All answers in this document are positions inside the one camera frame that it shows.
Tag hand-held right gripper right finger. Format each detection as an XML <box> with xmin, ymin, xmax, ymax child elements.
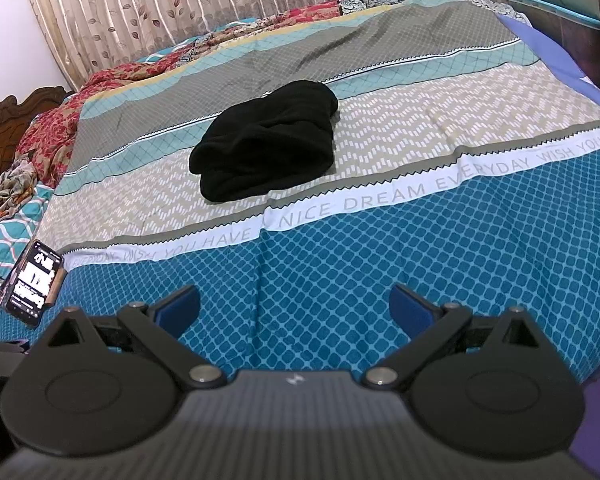
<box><xmin>362</xmin><ymin>283</ymin><xmax>556</xmax><ymax>390</ymax></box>

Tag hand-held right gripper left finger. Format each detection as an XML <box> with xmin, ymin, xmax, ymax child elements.
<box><xmin>30</xmin><ymin>284</ymin><xmax>227</xmax><ymax>390</ymax></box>

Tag black pants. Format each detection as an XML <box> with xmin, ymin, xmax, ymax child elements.
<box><xmin>189</xmin><ymin>80</ymin><xmax>340</xmax><ymax>204</ymax></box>

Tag patterned striped bed sheet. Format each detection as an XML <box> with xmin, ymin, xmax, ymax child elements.
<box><xmin>0</xmin><ymin>0</ymin><xmax>600</xmax><ymax>391</ymax></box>

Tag black smartphone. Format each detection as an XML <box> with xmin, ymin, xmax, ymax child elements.
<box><xmin>5</xmin><ymin>239</ymin><xmax>65</xmax><ymax>320</ymax></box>

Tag brown phone holder clip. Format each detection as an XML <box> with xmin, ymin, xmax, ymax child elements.
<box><xmin>44</xmin><ymin>265</ymin><xmax>69</xmax><ymax>309</ymax></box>

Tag teal white wavy cloth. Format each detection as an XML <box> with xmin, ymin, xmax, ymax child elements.
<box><xmin>0</xmin><ymin>180</ymin><xmax>58</xmax><ymax>283</ymax></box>

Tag multicoloured crumpled scarf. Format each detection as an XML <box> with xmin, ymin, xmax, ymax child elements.
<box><xmin>0</xmin><ymin>157</ymin><xmax>43</xmax><ymax>225</ymax></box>

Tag red floral blanket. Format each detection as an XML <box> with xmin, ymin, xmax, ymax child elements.
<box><xmin>17</xmin><ymin>0</ymin><xmax>346</xmax><ymax>188</ymax></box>

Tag carved wooden headboard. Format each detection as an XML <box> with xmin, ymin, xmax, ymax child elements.
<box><xmin>0</xmin><ymin>86</ymin><xmax>76</xmax><ymax>221</ymax></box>

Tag beige leaf-print curtain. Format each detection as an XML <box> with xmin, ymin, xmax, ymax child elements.
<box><xmin>17</xmin><ymin>0</ymin><xmax>433</xmax><ymax>92</ymax></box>

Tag dark wooden cabinet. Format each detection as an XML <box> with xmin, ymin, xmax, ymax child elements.
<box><xmin>502</xmin><ymin>0</ymin><xmax>600</xmax><ymax>86</ymax></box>

